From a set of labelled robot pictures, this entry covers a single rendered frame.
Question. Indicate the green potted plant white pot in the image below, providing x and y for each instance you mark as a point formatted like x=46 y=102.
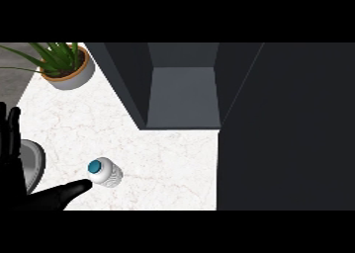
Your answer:
x=67 y=66

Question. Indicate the dark grey cabinet door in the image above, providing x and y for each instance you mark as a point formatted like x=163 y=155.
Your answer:
x=291 y=128

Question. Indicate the white water bottle blue cap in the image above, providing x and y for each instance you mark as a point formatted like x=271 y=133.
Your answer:
x=105 y=172

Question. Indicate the grey rounded sink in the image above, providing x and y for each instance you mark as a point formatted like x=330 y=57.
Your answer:
x=33 y=164

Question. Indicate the dark grey open cabinet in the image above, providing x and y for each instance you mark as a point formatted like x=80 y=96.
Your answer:
x=182 y=95

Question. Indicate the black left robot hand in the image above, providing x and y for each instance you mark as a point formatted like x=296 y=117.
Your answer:
x=9 y=194

